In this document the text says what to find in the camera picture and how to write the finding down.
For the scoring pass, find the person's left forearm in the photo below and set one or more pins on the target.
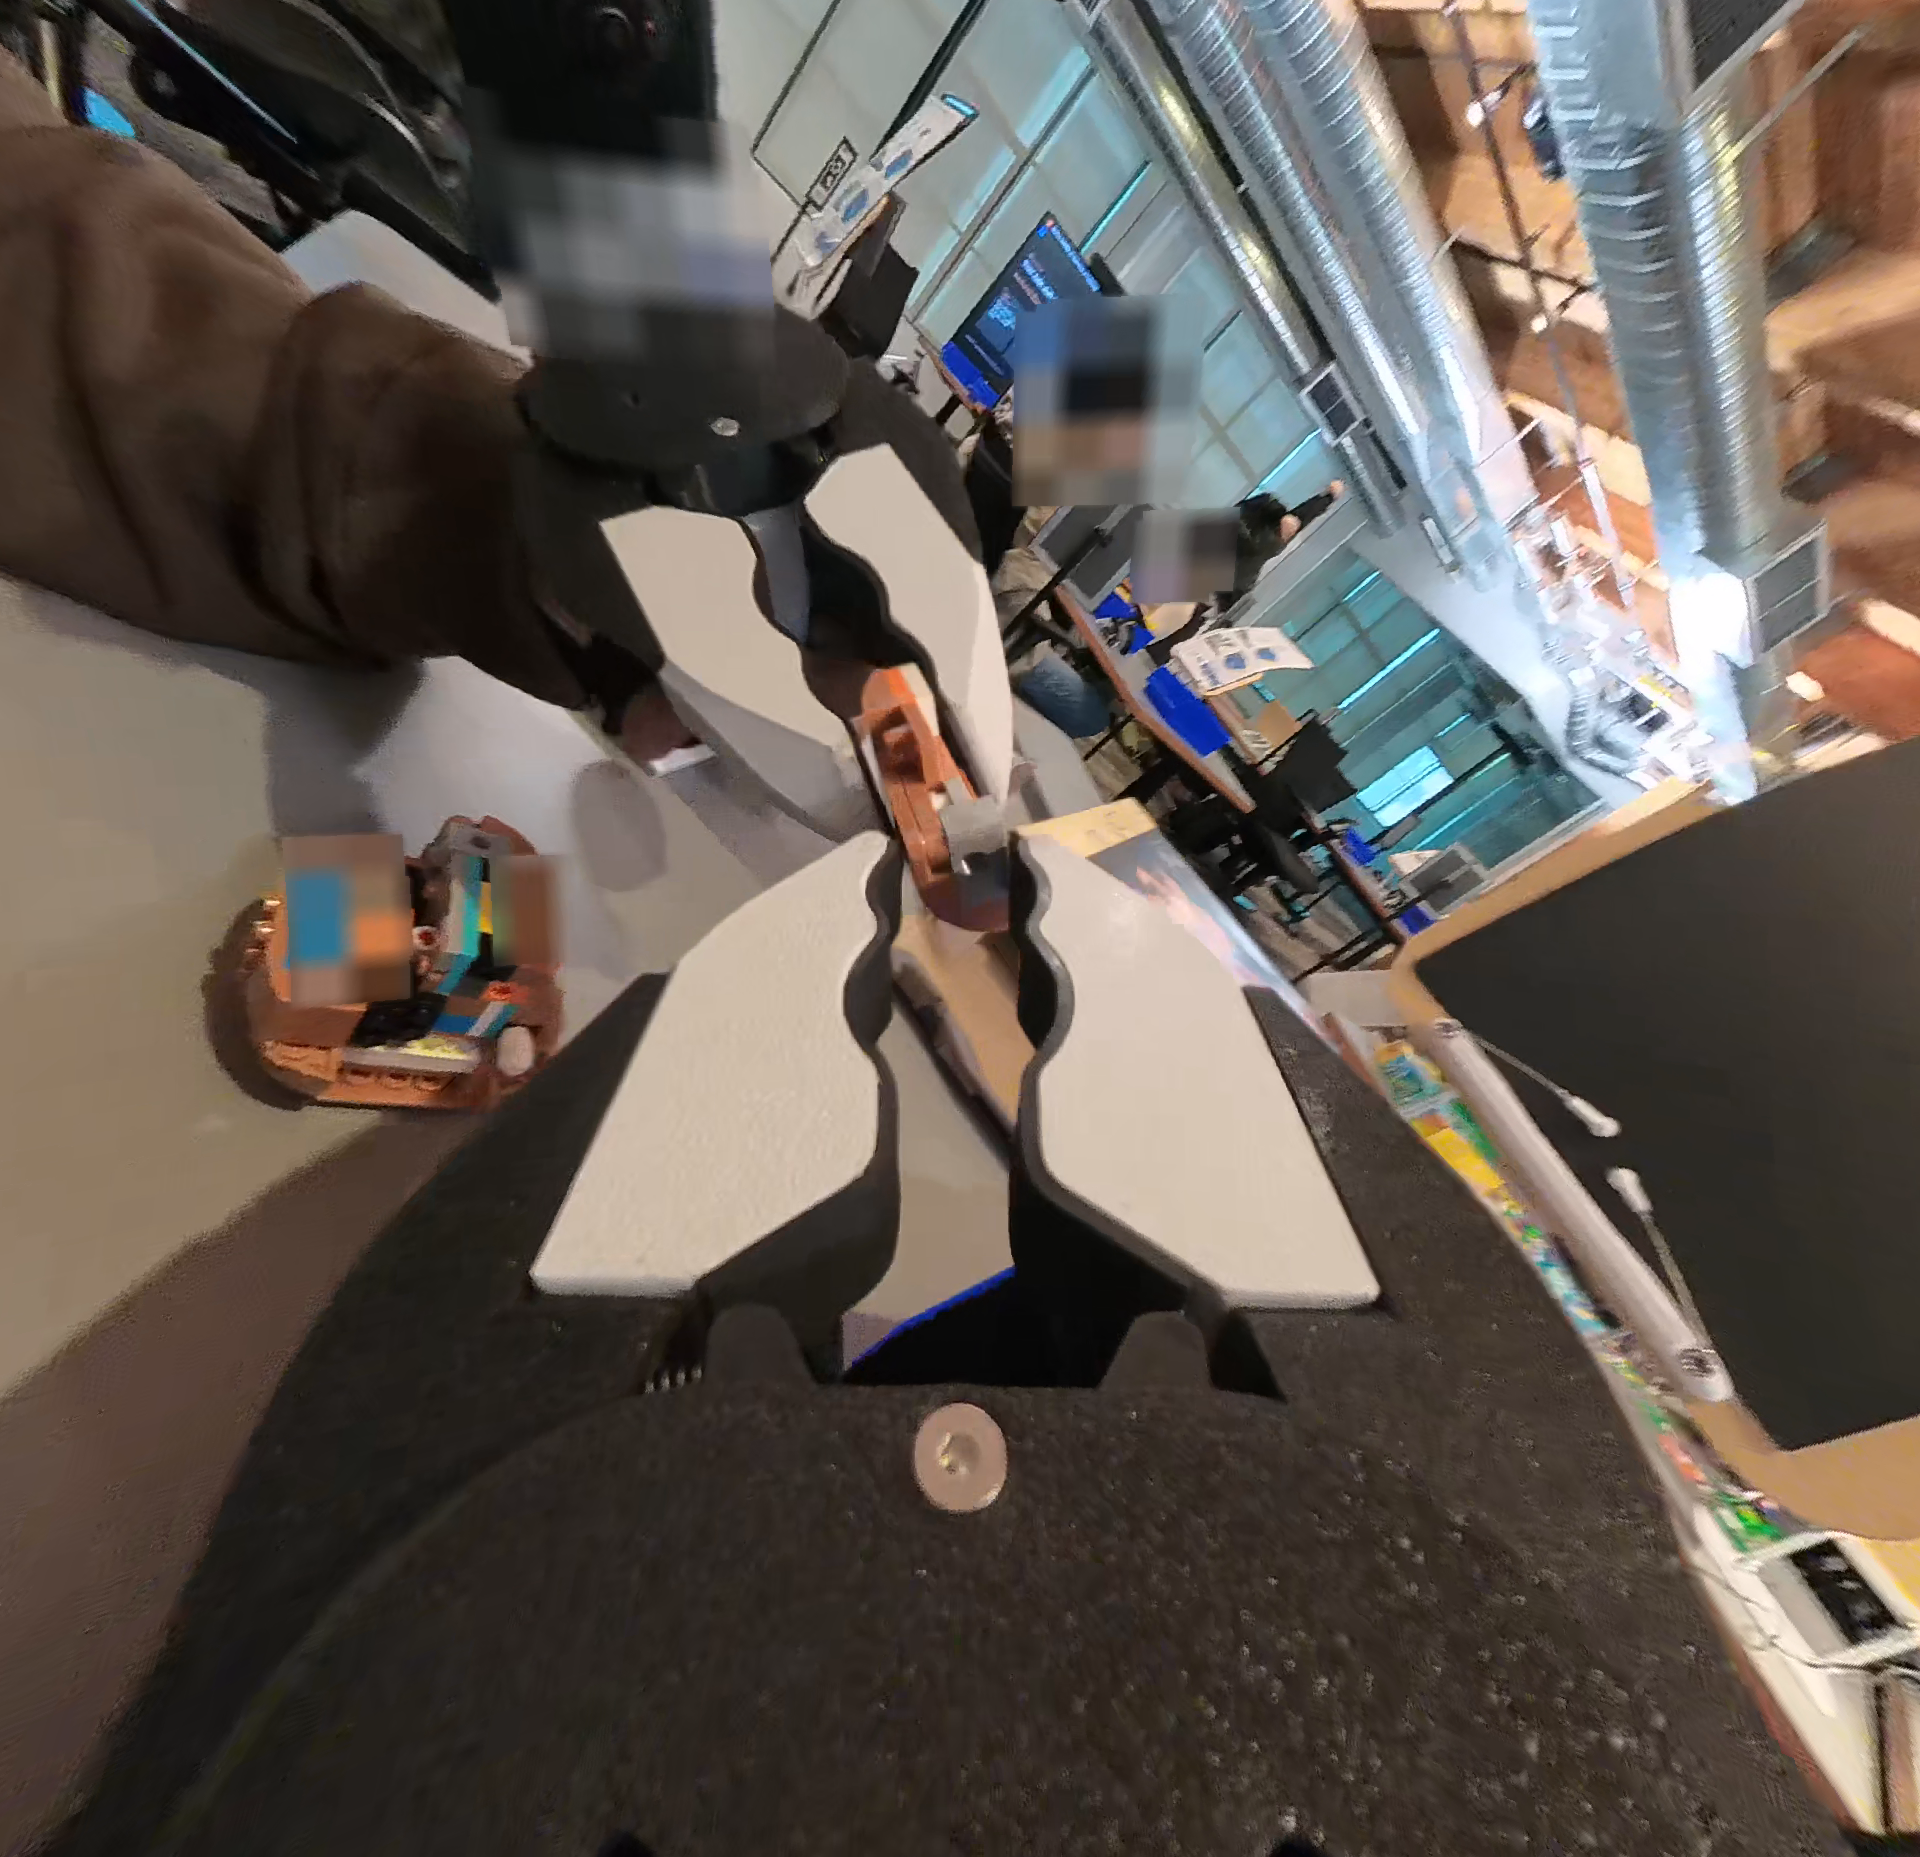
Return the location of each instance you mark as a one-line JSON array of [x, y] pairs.
[[270, 448]]

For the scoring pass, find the silver ceiling duct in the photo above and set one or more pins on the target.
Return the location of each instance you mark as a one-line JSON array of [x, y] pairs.
[[1413, 209]]

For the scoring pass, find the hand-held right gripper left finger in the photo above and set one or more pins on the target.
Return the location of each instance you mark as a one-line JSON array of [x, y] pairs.
[[738, 1123]]

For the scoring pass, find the white screen stand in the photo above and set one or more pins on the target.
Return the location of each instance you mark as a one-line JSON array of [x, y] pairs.
[[1620, 1196]]

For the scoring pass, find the brown brick assembly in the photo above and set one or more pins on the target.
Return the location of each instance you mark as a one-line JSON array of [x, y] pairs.
[[901, 749]]

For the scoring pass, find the lit background screen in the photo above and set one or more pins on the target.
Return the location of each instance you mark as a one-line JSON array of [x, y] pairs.
[[1029, 283]]

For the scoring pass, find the black office chair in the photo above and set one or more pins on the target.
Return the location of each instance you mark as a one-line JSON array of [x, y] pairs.
[[287, 58]]

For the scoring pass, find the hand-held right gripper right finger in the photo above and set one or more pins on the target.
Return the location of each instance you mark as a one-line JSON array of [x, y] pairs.
[[1178, 1123]]

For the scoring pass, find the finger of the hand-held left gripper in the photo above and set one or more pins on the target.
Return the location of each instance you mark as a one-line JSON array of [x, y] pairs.
[[932, 614], [721, 629]]

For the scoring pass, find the printed paper sheet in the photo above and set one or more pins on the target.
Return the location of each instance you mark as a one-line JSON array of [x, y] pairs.
[[1238, 661]]

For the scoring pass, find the wood-framed black screen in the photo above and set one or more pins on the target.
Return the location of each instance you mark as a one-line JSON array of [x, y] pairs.
[[1711, 1078]]

